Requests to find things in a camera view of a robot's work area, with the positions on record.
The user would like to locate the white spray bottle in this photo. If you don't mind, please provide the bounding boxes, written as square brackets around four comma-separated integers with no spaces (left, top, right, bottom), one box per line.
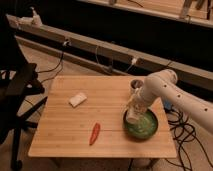
[31,7,43,27]

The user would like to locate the red chili pepper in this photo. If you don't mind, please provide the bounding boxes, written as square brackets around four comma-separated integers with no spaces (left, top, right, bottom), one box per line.
[89,123,101,145]

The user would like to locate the black office chair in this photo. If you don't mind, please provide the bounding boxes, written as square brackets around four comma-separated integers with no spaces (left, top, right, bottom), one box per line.
[0,10,47,171]

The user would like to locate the wooden table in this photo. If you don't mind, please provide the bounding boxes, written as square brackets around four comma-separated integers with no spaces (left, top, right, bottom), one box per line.
[28,75,177,158]

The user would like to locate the white sponge block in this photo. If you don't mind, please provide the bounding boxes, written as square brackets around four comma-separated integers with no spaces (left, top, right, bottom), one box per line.
[69,93,87,107]

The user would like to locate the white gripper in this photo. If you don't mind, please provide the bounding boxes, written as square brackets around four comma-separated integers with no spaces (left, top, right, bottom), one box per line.
[127,95,147,113]

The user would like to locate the black floor cables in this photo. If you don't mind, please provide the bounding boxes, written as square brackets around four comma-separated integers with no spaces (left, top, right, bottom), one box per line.
[165,105,213,171]

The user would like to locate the long metal rail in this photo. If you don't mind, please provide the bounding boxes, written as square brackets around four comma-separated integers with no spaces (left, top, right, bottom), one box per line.
[7,15,213,91]

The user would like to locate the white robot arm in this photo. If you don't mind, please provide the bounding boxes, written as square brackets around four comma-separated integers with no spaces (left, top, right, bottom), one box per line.
[126,69,213,134]

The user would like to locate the green ceramic bowl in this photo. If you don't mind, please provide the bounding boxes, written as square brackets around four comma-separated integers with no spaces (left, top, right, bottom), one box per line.
[123,109,158,140]

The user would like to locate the white cup with utensils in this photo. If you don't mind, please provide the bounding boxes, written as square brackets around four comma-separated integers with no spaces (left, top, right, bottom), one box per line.
[130,79,143,94]

